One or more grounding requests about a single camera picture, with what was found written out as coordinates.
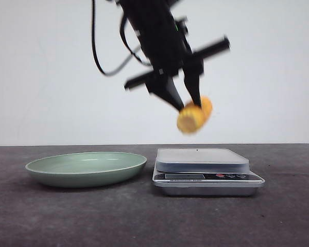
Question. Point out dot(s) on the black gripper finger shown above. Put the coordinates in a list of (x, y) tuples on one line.
[(163, 87), (192, 73)]

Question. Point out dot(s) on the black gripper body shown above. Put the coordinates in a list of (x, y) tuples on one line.
[(162, 39)]

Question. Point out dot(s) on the yellow corn cob piece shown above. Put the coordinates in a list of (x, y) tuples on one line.
[(192, 117)]

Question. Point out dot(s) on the silver digital kitchen scale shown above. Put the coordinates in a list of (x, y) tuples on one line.
[(204, 172)]

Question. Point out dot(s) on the green round plate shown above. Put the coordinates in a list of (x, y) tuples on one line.
[(86, 169)]

